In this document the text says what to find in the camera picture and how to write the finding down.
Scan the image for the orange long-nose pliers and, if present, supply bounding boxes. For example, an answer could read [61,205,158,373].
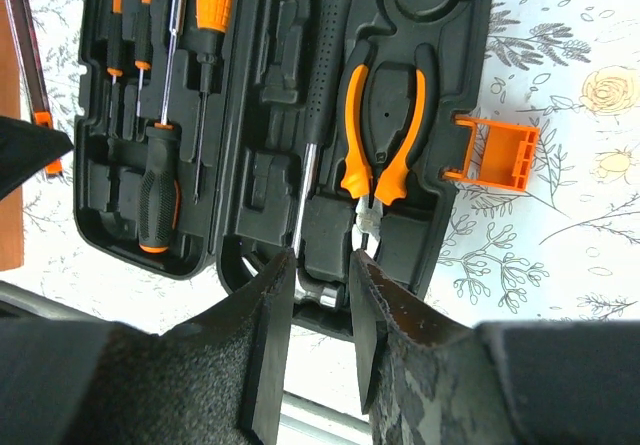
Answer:
[338,40,440,259]

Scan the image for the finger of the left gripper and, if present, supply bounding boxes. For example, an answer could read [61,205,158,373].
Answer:
[0,116,73,199]

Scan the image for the small precision screwdriver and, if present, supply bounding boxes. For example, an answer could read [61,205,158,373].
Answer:
[106,0,123,85]
[134,0,153,118]

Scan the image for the large orange screwdriver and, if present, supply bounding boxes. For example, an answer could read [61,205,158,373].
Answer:
[193,0,233,204]

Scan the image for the wooden compartment tray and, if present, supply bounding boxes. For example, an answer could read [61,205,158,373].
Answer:
[1,0,25,272]

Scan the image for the black orange handle screwdriver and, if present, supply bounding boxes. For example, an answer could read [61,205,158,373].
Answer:
[138,0,186,254]

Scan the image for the black plastic tool case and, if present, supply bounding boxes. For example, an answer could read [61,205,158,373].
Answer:
[72,0,542,339]

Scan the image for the claw hammer black handle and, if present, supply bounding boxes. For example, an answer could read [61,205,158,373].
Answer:
[289,0,356,311]

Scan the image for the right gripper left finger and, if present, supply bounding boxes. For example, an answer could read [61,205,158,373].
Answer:
[1,251,295,444]

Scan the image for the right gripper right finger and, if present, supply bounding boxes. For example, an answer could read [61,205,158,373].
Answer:
[349,251,639,444]

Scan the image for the aluminium front rail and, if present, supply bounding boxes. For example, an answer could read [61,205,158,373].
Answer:
[277,391,372,445]

